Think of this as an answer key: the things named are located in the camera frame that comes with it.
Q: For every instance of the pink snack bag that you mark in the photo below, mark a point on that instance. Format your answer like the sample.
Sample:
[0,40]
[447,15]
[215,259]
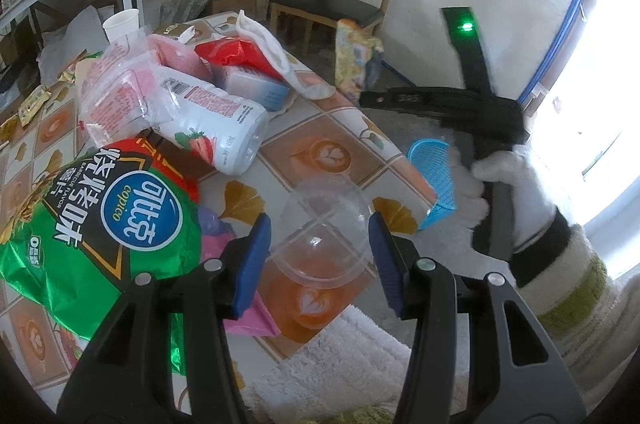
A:
[243,259]

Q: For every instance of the white strawberry milk bottle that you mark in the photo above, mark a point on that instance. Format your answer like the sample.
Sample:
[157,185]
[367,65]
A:
[222,129]

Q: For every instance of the green chip bag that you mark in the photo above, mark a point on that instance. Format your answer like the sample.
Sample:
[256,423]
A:
[86,230]

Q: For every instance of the white fluffy towel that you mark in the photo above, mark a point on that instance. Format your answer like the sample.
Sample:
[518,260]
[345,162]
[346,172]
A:
[351,372]

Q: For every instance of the white gloved right hand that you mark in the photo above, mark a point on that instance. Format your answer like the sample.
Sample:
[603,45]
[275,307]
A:
[533,211]

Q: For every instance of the white crumpled plastic bag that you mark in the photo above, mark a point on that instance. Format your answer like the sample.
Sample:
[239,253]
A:
[268,45]

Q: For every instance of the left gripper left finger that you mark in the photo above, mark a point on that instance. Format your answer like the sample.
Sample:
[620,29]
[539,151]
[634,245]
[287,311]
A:
[124,375]

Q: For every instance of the colourful cloth bag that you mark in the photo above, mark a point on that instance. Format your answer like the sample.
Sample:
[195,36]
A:
[358,60]

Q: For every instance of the blue plastic trash basket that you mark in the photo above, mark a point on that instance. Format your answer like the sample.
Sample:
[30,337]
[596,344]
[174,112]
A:
[431,159]

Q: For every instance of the red plastic wrapper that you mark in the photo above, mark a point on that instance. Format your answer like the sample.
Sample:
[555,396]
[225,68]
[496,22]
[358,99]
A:
[234,51]

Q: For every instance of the striped sleeve right forearm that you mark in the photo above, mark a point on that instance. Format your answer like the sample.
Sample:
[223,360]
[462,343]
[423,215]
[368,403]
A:
[592,319]

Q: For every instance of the cardboard box on floor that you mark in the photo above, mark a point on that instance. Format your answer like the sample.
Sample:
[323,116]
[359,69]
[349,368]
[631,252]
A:
[220,6]

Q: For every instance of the clear plastic dome lid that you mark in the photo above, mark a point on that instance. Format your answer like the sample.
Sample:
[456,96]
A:
[321,238]

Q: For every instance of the pink plastic package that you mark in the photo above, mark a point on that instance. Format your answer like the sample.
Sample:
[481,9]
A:
[176,55]

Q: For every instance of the white paper cup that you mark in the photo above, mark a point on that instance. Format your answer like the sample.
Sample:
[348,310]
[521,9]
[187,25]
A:
[121,24]

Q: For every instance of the clear pink printed bag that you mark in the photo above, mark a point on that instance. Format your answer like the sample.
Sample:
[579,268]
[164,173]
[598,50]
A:
[123,93]

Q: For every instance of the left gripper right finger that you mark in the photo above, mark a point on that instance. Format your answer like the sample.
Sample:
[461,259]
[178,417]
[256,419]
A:
[516,375]

